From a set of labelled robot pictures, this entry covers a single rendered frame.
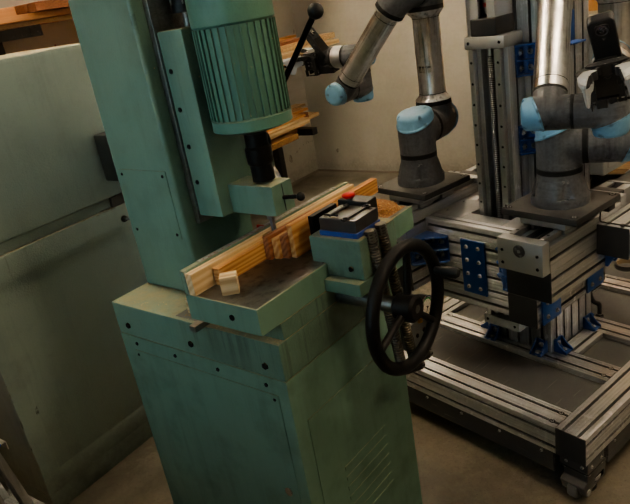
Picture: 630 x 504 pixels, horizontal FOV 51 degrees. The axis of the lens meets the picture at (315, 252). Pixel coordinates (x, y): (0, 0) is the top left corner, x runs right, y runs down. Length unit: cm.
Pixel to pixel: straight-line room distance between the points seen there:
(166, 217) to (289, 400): 54
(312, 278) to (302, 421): 31
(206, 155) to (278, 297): 38
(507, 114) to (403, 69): 311
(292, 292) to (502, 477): 108
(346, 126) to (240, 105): 406
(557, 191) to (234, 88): 89
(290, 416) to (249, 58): 75
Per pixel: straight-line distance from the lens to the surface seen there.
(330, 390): 153
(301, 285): 138
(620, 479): 221
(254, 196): 149
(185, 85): 150
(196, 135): 151
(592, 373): 223
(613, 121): 153
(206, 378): 160
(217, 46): 139
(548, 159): 182
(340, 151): 552
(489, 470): 221
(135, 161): 165
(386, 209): 167
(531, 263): 177
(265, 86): 139
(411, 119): 209
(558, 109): 153
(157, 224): 167
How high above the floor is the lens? 146
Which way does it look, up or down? 22 degrees down
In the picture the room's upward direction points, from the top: 10 degrees counter-clockwise
